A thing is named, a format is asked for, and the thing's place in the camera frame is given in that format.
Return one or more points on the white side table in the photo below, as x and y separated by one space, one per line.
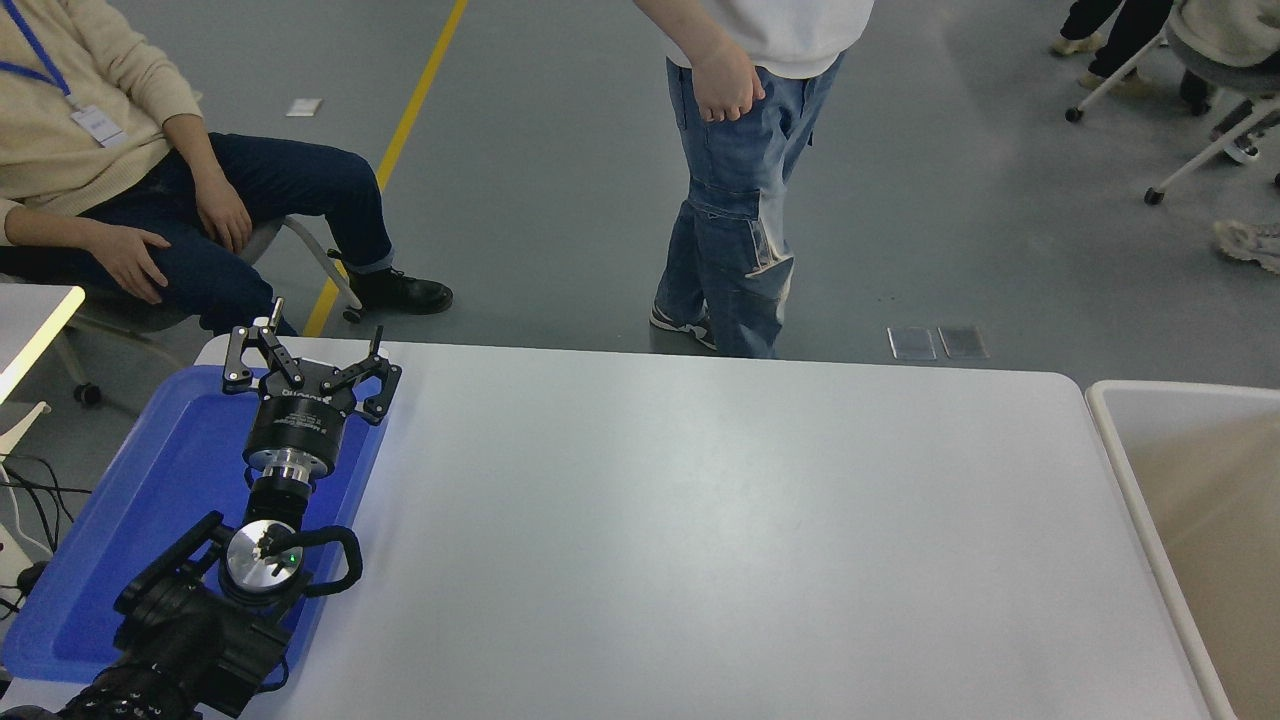
25 320

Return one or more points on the large pale bin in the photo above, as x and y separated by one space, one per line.
1200 440

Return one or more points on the person's left hand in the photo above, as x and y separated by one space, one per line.
222 215

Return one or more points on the white plastic part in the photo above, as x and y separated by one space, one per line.
14 432

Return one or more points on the blue plastic tray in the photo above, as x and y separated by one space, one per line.
150 500

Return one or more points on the metal floor plate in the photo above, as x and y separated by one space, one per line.
911 343
962 342

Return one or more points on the grey office chair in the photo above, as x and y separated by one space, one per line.
130 320

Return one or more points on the person's right hand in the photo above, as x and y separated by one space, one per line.
725 85
135 260

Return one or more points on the person's left forearm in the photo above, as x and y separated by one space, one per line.
192 150

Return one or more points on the white name badge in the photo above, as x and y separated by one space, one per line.
99 126

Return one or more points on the person's right forearm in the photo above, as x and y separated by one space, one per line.
55 228
675 25

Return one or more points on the white power strip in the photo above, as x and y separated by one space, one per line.
10 560

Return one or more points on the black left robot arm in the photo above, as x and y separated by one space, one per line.
190 640

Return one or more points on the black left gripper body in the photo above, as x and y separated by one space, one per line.
298 413

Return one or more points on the white-legged chair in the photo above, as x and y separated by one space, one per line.
1215 72

